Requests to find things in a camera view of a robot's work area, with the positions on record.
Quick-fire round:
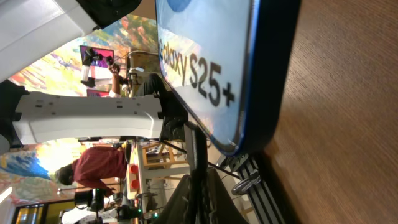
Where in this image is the aluminium extrusion table rail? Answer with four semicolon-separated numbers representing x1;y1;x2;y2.
216;153;295;224

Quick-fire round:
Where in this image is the blue Galaxy smartphone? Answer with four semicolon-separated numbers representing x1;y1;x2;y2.
155;0;301;156

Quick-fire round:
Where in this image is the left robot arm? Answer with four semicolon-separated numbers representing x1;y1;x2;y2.
1;0;188;153

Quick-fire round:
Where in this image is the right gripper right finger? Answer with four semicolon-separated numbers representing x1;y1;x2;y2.
203;167;248;224

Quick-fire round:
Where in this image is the person in red shirt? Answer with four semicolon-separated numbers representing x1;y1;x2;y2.
55;146;127;197

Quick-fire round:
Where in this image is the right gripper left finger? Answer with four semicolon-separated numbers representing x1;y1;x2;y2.
154;175;192;224

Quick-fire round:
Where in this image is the wooden frame stand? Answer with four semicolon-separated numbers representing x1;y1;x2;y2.
138;142;190;180

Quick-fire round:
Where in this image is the box with red buttons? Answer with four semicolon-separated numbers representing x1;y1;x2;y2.
126;164;140;200

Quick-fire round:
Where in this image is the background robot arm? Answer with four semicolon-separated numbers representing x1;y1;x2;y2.
80;45;128;98

